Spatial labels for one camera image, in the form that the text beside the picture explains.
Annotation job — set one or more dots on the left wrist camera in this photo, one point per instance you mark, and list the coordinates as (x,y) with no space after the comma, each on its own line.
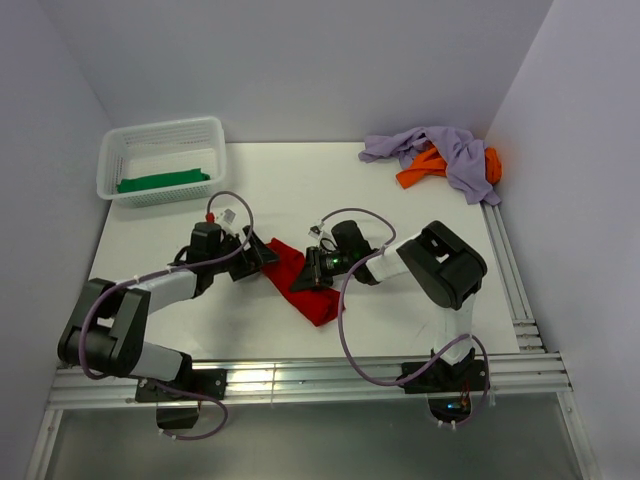
(209,240)

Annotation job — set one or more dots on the red t-shirt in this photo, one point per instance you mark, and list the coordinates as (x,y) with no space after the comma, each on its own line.
(318,305)

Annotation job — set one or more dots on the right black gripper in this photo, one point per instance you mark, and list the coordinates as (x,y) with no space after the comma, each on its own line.
(313,276)

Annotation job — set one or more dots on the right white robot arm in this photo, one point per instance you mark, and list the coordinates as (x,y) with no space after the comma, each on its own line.
(449,272)

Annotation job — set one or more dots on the white plastic basket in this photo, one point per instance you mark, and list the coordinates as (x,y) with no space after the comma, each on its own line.
(170,146)

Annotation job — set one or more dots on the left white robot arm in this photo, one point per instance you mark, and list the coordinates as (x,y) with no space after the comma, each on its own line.
(106,330)

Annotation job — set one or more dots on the rolled green t-shirt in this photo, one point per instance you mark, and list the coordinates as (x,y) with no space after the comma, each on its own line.
(162,180)

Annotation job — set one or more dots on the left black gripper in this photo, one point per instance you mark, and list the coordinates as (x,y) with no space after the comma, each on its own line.
(251,259)

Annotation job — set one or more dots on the lavender t-shirt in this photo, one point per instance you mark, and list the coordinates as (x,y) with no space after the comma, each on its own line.
(462,151)

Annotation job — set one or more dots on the orange t-shirt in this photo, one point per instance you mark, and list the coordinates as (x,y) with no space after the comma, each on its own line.
(431,163)

